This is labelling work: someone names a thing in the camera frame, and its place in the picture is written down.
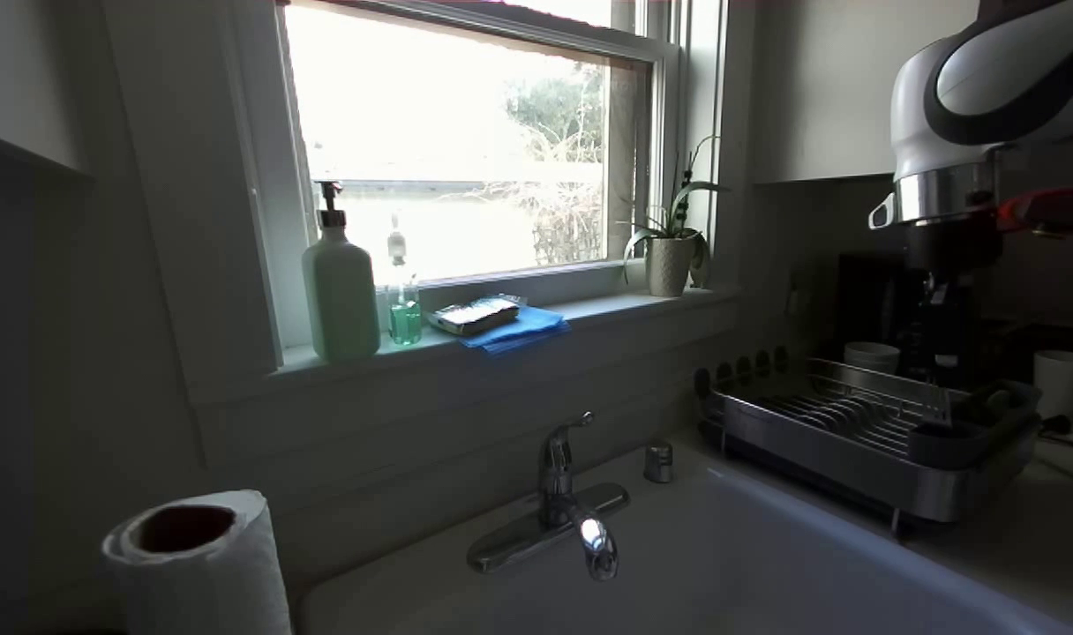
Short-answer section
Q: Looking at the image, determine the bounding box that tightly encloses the white mug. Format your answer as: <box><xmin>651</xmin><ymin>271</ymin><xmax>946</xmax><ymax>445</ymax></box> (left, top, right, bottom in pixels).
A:
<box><xmin>1035</xmin><ymin>350</ymin><xmax>1073</xmax><ymax>421</ymax></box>

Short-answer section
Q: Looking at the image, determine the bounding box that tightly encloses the black coffee maker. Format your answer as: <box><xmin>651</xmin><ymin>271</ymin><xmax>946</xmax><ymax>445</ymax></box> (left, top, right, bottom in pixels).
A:
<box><xmin>832</xmin><ymin>250</ymin><xmax>922</xmax><ymax>364</ymax></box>

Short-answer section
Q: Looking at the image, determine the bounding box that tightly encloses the white upper cabinet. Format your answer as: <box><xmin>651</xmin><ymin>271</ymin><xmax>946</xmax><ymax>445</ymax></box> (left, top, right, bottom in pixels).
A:
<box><xmin>751</xmin><ymin>0</ymin><xmax>977</xmax><ymax>183</ymax></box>

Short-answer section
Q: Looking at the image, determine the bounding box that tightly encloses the potted plant white pot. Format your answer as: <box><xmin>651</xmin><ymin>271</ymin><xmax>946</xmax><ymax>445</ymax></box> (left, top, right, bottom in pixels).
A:
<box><xmin>623</xmin><ymin>134</ymin><xmax>726</xmax><ymax>301</ymax></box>

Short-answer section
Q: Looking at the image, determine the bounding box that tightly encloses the green soap dispenser bottle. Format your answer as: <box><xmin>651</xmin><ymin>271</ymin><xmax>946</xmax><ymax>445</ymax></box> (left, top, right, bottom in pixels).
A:
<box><xmin>304</xmin><ymin>180</ymin><xmax>378</xmax><ymax>364</ymax></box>

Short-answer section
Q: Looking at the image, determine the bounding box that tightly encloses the small green bottle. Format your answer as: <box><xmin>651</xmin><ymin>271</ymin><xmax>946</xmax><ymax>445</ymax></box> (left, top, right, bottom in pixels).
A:
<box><xmin>388</xmin><ymin>230</ymin><xmax>423</xmax><ymax>347</ymax></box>

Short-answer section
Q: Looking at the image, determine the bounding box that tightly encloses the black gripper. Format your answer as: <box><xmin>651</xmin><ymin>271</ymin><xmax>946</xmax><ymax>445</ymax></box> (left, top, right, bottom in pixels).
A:
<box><xmin>905</xmin><ymin>210</ymin><xmax>1003</xmax><ymax>390</ymax></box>

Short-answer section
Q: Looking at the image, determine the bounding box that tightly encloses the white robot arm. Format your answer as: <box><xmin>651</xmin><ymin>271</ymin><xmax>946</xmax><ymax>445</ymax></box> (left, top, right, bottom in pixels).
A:
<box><xmin>866</xmin><ymin>0</ymin><xmax>1073</xmax><ymax>384</ymax></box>

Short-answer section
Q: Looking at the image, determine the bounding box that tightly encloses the white paper towel roll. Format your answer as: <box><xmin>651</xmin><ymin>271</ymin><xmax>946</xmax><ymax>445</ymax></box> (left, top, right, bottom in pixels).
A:
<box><xmin>102</xmin><ymin>490</ymin><xmax>295</xmax><ymax>635</ymax></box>

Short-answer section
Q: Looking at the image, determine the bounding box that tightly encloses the chrome sink faucet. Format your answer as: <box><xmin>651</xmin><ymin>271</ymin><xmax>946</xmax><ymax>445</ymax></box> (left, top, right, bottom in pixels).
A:
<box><xmin>465</xmin><ymin>411</ymin><xmax>631</xmax><ymax>578</ymax></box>

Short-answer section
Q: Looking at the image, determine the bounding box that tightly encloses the white sink basin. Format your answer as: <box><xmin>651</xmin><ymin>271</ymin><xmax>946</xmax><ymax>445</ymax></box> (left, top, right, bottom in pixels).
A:
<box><xmin>304</xmin><ymin>449</ymin><xmax>1073</xmax><ymax>635</ymax></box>

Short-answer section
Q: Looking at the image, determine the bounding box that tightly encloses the steel dish rack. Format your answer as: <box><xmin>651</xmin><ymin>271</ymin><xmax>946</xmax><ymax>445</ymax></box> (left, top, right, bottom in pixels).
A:
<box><xmin>696</xmin><ymin>350</ymin><xmax>1041</xmax><ymax>537</ymax></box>

